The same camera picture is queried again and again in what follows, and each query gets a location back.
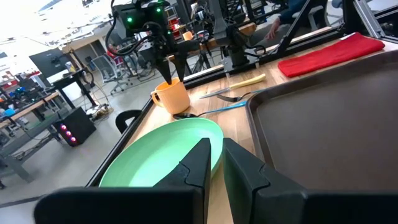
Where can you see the orange mug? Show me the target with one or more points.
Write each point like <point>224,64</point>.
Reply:
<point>174,96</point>

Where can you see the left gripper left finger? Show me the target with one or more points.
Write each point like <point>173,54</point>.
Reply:
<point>186,193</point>

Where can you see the green plate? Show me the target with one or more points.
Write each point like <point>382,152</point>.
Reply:
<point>149,155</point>

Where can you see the person's hand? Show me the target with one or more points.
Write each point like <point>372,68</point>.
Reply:
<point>273,31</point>

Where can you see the brown plastic tray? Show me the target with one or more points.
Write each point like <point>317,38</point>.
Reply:
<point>326,130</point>

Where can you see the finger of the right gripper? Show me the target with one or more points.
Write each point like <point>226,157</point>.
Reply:
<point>181,62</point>
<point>164,68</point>

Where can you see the black monitor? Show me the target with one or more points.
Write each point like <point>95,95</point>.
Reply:
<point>49,62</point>

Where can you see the computer tower pink lights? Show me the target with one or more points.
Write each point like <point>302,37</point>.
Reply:
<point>74,127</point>

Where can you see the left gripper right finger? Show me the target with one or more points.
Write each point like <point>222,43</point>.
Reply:
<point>248,193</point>

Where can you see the black monitor desk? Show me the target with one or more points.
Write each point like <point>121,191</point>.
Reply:
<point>71,81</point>

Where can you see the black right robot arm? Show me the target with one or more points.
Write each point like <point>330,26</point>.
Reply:
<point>140,15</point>

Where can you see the grey office chair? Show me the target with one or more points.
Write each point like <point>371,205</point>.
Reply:
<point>105,68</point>

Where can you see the red cloth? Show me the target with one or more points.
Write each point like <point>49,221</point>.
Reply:
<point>326,56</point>

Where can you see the small orange cup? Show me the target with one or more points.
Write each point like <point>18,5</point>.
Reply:
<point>187,35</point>

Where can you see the person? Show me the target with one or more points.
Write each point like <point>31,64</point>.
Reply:
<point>292,9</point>

